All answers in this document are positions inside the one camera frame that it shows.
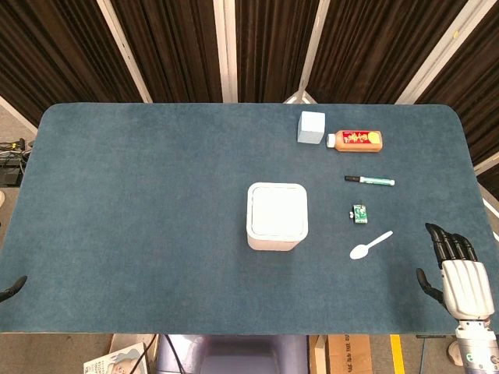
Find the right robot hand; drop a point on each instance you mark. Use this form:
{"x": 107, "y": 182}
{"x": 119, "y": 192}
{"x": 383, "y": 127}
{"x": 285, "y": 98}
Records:
{"x": 464, "y": 283}

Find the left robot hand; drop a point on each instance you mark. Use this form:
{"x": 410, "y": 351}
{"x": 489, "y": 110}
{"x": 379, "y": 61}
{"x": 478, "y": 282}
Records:
{"x": 11, "y": 289}

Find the purple robot base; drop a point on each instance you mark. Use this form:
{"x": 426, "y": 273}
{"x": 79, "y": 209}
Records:
{"x": 234, "y": 353}

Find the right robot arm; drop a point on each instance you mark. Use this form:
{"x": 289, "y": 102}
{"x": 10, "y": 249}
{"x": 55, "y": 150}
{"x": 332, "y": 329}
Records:
{"x": 478, "y": 345}

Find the white square container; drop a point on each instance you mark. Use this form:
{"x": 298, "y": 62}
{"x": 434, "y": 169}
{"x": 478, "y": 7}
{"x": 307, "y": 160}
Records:
{"x": 277, "y": 216}

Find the white plastic spoon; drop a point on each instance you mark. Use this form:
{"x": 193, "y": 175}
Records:
{"x": 368, "y": 246}

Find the printed paper box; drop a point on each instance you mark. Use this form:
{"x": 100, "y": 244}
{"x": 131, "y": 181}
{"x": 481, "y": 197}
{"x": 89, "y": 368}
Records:
{"x": 117, "y": 360}

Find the cardboard box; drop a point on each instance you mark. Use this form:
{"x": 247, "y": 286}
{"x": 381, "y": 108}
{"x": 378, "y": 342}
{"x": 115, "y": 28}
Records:
{"x": 345, "y": 353}

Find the black and white marker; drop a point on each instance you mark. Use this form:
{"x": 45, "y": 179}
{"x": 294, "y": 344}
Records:
{"x": 370, "y": 180}

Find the blue table mat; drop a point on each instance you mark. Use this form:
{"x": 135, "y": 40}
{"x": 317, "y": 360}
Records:
{"x": 156, "y": 218}

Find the orange drink bottle red label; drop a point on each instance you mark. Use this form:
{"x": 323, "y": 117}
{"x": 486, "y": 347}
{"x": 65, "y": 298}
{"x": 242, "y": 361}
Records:
{"x": 356, "y": 140}

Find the light blue cube box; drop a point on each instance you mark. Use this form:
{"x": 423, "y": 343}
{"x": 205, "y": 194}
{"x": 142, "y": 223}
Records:
{"x": 311, "y": 127}

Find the white metal stand foot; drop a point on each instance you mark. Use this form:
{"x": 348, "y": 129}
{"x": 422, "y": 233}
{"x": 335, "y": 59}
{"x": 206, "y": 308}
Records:
{"x": 299, "y": 96}

